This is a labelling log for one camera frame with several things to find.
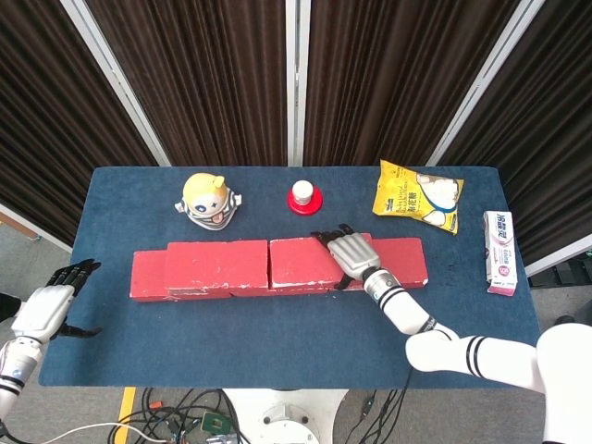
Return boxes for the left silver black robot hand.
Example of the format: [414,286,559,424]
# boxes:
[9,258,103,344]

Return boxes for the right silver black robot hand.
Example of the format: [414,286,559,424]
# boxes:
[310,224,383,291]

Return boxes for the red foam brick chipped edge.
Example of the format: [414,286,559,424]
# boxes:
[268,233,373,290]

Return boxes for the red foam brick grey corner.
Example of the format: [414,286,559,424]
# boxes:
[164,239,270,292]

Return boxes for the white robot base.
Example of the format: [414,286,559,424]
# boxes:
[221,387,348,444]

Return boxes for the red round disc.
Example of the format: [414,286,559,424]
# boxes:
[287,183,324,216]

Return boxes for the yellow marshmallow bag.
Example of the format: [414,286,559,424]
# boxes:
[372,159,465,236]

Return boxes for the small white jar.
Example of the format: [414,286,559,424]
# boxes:
[291,179,315,205]

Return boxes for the white pink toothpaste box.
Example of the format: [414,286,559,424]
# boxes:
[482,210,518,297]

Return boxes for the blue table cloth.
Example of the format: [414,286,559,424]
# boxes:
[37,166,555,389]

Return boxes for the yellow plush toy striped shirt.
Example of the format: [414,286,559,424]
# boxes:
[174,172,244,231]

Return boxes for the dark brown pleated curtain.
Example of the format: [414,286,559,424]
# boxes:
[437,0,592,260]
[0,0,161,246]
[302,0,522,167]
[85,0,289,167]

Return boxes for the green circuit board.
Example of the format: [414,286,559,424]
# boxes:
[199,410,232,436]

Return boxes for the white floor cable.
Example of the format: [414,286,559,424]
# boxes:
[41,418,164,444]

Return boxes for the thin black floor cables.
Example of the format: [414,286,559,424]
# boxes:
[341,364,415,444]

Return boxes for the black floor cable tangle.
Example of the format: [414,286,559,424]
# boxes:
[108,387,246,444]

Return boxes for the white frame post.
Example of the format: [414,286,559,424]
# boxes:
[425,0,547,167]
[285,0,312,167]
[59,0,172,167]

